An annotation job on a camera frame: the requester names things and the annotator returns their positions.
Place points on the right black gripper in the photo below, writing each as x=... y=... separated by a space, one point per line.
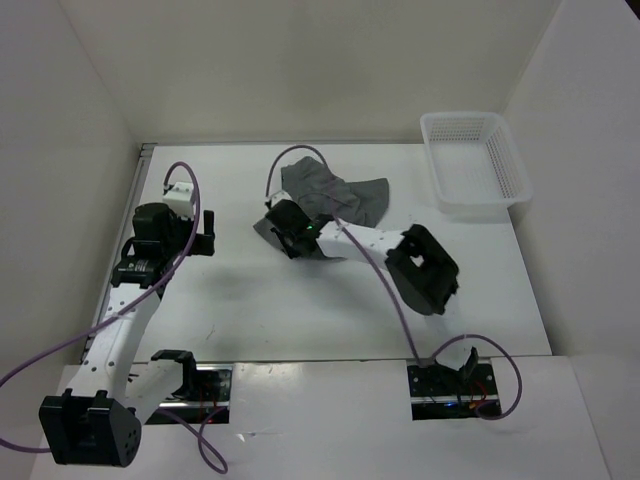
x=292 y=252

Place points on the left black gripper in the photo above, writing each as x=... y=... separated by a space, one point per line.
x=203 y=243

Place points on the grey shorts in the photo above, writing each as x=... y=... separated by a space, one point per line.
x=310 y=184

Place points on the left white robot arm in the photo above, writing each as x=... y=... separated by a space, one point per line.
x=98 y=418

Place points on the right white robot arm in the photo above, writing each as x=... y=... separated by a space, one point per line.
x=414 y=268

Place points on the white plastic basket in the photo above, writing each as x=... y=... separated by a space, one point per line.
x=475 y=165

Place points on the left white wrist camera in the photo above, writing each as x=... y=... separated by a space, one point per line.
x=180 y=198

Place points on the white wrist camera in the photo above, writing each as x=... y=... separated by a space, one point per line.
x=275 y=197
x=180 y=198

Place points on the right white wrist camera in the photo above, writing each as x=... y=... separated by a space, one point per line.
x=275 y=197

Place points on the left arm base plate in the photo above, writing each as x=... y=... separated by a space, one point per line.
x=208 y=400

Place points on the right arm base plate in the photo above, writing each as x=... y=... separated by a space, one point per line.
x=439 y=393

